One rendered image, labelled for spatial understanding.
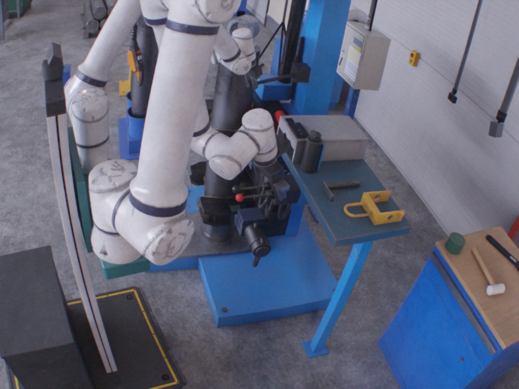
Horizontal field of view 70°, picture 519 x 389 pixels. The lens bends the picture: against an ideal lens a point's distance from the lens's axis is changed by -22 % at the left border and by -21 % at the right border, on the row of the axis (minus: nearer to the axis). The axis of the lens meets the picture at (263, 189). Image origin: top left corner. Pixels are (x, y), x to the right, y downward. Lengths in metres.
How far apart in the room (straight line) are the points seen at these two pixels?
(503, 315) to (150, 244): 1.63
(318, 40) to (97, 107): 1.31
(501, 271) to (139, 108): 3.07
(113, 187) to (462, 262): 1.68
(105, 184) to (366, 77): 2.07
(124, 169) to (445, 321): 1.72
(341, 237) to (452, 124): 2.18
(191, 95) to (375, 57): 2.04
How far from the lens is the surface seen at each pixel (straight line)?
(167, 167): 1.02
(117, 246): 1.33
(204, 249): 2.99
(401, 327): 2.67
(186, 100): 0.96
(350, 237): 1.91
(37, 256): 2.06
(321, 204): 2.02
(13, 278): 2.01
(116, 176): 1.21
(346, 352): 2.83
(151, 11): 1.04
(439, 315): 2.35
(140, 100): 3.83
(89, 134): 1.63
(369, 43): 2.82
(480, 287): 2.19
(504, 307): 2.20
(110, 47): 1.72
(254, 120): 1.32
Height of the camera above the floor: 2.30
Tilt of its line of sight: 38 degrees down
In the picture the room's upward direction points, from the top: 10 degrees clockwise
